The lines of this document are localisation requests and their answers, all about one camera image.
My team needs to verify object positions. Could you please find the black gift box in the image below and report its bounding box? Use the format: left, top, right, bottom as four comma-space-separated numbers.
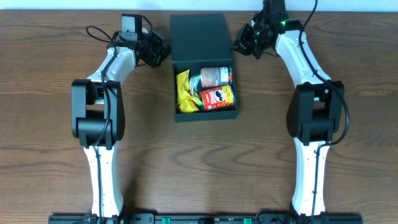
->
170, 13, 239, 122

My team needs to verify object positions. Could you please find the left black cable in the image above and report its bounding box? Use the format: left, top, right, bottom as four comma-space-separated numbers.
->
85, 15, 155, 224

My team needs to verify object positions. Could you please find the green snack packet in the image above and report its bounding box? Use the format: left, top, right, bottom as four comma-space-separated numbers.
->
190, 75, 203, 106

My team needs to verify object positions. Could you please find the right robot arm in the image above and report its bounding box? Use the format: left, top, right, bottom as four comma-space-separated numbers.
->
232, 0, 349, 218

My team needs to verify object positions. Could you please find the red Pringles can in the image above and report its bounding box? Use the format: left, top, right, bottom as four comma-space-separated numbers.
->
200, 85, 234, 111

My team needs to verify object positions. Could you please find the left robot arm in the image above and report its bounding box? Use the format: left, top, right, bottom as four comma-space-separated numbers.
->
71, 30, 170, 222

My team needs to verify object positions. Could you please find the yellow snack packet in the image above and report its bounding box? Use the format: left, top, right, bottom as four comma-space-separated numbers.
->
176, 70, 192, 106

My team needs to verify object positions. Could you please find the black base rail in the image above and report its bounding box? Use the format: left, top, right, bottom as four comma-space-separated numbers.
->
48, 212, 363, 224

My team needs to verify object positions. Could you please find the orange-yellow snack packet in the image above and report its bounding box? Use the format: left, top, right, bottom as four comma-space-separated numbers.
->
178, 98, 199, 113

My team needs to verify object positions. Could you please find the silver Pringles can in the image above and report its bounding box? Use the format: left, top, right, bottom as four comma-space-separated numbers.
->
200, 67, 233, 88

